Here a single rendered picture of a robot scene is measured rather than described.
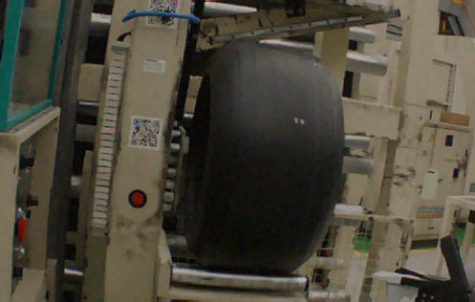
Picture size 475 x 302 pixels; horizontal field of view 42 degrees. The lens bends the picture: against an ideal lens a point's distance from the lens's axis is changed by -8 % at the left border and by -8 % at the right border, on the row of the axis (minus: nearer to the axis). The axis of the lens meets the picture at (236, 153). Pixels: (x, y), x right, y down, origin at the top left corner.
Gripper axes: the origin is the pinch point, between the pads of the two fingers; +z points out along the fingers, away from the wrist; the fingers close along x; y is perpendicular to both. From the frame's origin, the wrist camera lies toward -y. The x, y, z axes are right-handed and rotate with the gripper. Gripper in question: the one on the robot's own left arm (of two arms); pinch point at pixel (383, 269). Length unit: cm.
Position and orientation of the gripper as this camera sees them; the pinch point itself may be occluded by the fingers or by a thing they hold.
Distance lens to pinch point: 126.2
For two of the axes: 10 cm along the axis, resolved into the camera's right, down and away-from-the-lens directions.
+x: 5.1, 1.1, 8.5
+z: -8.3, -1.8, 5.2
